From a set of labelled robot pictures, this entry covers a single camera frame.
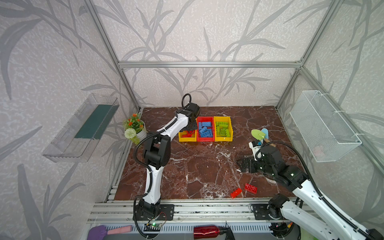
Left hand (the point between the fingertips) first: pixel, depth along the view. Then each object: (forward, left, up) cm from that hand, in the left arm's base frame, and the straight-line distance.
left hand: (191, 122), depth 98 cm
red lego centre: (-4, +2, -8) cm, 10 cm away
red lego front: (-42, -25, -6) cm, 49 cm away
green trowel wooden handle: (-4, -48, -8) cm, 48 cm away
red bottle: (-58, -7, -4) cm, 59 cm away
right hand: (-27, -28, +7) cm, 39 cm away
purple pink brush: (-58, +40, -8) cm, 71 cm away
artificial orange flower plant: (-6, +36, +4) cm, 36 cm away
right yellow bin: (+8, -23, -6) cm, 25 cm away
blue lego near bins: (+4, -10, -6) cm, 12 cm away
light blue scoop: (-1, -53, -8) cm, 53 cm away
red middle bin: (+11, -9, -9) cm, 17 cm away
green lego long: (-2, -23, -8) cm, 24 cm away
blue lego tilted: (-3, -10, -7) cm, 12 cm away
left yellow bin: (-8, -1, -7) cm, 11 cm away
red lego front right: (-39, -34, -8) cm, 52 cm away
